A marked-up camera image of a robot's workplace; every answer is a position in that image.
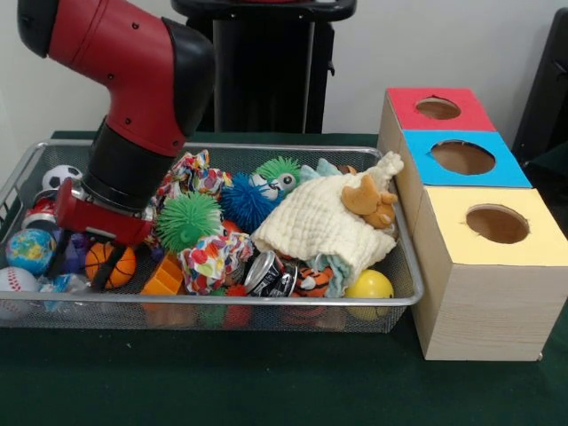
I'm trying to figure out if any silver mesh bin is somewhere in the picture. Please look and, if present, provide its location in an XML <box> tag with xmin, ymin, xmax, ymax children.
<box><xmin>0</xmin><ymin>140</ymin><xmax>426</xmax><ymax>334</ymax></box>

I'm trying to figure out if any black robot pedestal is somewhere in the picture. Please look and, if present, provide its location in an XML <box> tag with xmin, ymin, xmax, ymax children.
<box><xmin>170</xmin><ymin>0</ymin><xmax>359</xmax><ymax>134</ymax></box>

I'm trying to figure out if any small soccer ball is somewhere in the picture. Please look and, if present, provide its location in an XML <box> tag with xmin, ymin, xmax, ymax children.
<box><xmin>42</xmin><ymin>164</ymin><xmax>83</xmax><ymax>190</ymax></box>

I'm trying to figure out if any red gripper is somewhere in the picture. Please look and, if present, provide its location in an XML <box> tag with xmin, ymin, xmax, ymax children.
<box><xmin>46</xmin><ymin>177</ymin><xmax>155</xmax><ymax>292</ymax></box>

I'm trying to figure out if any cream knitted cloth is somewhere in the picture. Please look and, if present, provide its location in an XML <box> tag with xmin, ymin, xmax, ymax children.
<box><xmin>251</xmin><ymin>150</ymin><xmax>406</xmax><ymax>286</ymax></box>

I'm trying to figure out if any small globe ball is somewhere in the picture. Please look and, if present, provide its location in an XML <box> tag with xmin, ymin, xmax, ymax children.
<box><xmin>4</xmin><ymin>228</ymin><xmax>57</xmax><ymax>276</ymax></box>

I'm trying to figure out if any dark green table cloth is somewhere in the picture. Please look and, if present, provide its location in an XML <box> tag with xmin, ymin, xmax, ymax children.
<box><xmin>0</xmin><ymin>130</ymin><xmax>568</xmax><ymax>426</ymax></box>

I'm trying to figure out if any black stand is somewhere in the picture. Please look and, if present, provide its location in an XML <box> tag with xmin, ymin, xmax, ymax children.
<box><xmin>509</xmin><ymin>7</ymin><xmax>568</xmax><ymax>154</ymax></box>

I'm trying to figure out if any green covered side table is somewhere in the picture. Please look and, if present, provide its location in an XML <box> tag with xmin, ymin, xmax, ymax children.
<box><xmin>525</xmin><ymin>142</ymin><xmax>568</xmax><ymax>181</ymax></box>

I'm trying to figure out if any orange toy building brick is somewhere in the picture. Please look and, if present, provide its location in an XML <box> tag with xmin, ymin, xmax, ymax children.
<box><xmin>140</xmin><ymin>255</ymin><xmax>185</xmax><ymax>296</ymax></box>

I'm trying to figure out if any small orange basketball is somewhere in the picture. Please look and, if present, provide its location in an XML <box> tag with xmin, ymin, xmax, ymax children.
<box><xmin>83</xmin><ymin>241</ymin><xmax>138</xmax><ymax>290</ymax></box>

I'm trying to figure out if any orange plush toy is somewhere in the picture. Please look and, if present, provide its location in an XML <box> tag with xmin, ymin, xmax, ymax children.
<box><xmin>340</xmin><ymin>173</ymin><xmax>399</xmax><ymax>228</ymax></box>

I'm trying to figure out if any small green spiky ball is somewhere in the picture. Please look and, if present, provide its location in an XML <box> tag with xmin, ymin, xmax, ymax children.
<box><xmin>155</xmin><ymin>191</ymin><xmax>225</xmax><ymax>255</ymax></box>

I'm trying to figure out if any large blue spiky ball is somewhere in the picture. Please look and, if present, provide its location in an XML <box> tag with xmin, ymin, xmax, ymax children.
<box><xmin>219</xmin><ymin>173</ymin><xmax>285</xmax><ymax>232</ymax></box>

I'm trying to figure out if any yellow smooth ball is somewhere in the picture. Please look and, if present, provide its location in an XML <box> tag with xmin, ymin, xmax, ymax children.
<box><xmin>345</xmin><ymin>268</ymin><xmax>395</xmax><ymax>320</ymax></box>

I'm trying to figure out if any white baseball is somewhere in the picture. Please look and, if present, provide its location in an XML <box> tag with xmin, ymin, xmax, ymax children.
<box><xmin>0</xmin><ymin>266</ymin><xmax>41</xmax><ymax>320</ymax></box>

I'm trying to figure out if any clear plastic bottle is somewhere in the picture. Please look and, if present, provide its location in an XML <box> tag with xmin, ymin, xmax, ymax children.
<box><xmin>37</xmin><ymin>272</ymin><xmax>91</xmax><ymax>294</ymax></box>

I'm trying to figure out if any wooden box with three holes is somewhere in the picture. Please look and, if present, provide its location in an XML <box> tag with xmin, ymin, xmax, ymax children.
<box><xmin>377</xmin><ymin>86</ymin><xmax>568</xmax><ymax>362</ymax></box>

